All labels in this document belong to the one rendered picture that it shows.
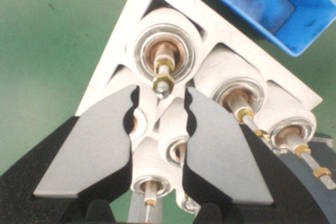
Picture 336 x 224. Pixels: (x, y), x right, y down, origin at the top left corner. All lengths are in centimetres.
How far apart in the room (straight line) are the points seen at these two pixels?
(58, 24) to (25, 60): 15
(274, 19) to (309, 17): 7
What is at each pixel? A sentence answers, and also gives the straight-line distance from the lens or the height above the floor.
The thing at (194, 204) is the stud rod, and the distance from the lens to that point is 25.
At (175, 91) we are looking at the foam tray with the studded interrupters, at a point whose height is 18.
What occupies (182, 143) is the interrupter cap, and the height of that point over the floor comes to 25.
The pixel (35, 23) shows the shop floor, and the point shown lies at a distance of 57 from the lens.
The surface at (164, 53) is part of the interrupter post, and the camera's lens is 19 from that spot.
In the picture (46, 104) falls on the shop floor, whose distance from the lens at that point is 67.
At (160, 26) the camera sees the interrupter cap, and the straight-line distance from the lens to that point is 20.
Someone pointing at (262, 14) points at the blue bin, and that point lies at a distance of 51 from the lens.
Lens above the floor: 46
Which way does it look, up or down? 60 degrees down
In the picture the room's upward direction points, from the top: 180 degrees clockwise
